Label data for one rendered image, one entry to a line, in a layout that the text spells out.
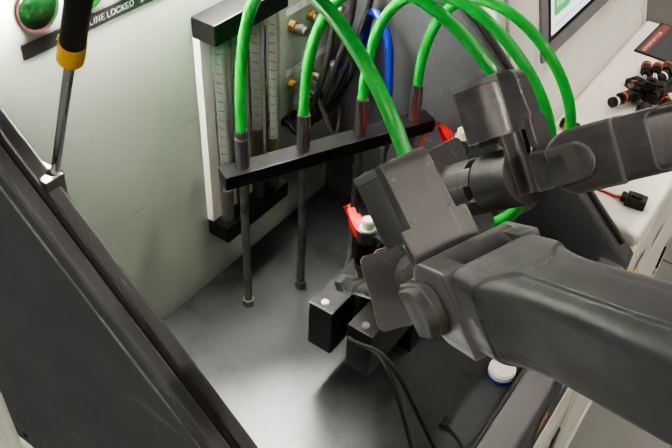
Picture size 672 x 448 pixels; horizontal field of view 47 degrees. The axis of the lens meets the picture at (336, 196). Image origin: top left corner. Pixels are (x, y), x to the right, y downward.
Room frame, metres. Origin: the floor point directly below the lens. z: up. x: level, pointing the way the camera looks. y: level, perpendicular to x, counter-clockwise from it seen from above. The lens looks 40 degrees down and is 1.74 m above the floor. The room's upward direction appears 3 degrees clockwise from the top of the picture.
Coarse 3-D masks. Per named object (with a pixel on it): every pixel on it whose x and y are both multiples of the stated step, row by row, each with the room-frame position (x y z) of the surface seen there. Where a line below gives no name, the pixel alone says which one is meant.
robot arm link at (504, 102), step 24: (504, 72) 0.62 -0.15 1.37; (456, 96) 0.62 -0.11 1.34; (480, 96) 0.61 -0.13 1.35; (504, 96) 0.61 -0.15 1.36; (528, 96) 0.61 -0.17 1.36; (480, 120) 0.60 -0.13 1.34; (504, 120) 0.59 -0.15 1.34; (528, 120) 0.58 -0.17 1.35; (576, 144) 0.54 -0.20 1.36; (552, 168) 0.53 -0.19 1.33; (576, 168) 0.53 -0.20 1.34
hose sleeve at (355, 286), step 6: (348, 282) 0.58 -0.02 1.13; (354, 282) 0.57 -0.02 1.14; (360, 282) 0.57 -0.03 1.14; (348, 288) 0.57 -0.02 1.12; (354, 288) 0.57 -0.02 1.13; (360, 288) 0.56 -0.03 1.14; (366, 288) 0.55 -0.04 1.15; (354, 294) 0.57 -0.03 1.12; (360, 294) 0.56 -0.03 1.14; (366, 294) 0.55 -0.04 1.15
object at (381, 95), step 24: (312, 0) 0.65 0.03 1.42; (240, 24) 0.78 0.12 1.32; (336, 24) 0.62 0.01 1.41; (240, 48) 0.79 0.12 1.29; (360, 48) 0.60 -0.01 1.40; (240, 72) 0.79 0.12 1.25; (240, 96) 0.80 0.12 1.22; (384, 96) 0.56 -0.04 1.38; (240, 120) 0.80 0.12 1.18; (384, 120) 0.55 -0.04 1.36; (408, 144) 0.53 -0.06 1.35
